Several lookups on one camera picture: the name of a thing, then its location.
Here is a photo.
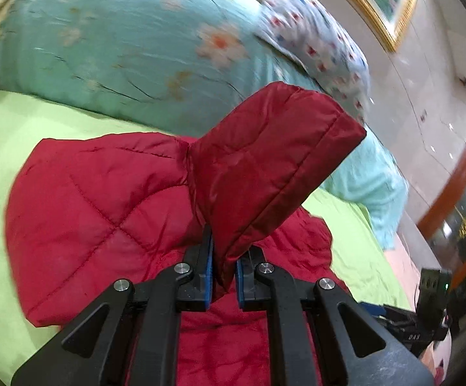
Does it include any teal floral quilt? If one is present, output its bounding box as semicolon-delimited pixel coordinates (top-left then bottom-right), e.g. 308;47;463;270
0;0;408;250

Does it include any gold picture frame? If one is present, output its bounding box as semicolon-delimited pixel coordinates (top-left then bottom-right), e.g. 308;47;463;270
317;0;422;53

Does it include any light green bed sheet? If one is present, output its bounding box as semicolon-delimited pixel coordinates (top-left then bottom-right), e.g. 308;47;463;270
0;88;412;386

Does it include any red quilted jacket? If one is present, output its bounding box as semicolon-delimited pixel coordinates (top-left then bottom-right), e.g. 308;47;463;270
5;81;367;386

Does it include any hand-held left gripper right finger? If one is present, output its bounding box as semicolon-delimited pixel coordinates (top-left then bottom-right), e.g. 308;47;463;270
235;247;435;386

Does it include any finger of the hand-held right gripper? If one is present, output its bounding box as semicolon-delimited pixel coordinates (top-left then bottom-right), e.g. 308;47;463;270
357;301;418;332

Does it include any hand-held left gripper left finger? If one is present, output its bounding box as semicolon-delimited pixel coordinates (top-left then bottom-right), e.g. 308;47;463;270
11;225;218;386

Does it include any white patterned pillow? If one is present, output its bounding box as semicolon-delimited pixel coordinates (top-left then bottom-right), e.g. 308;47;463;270
255;0;372;123

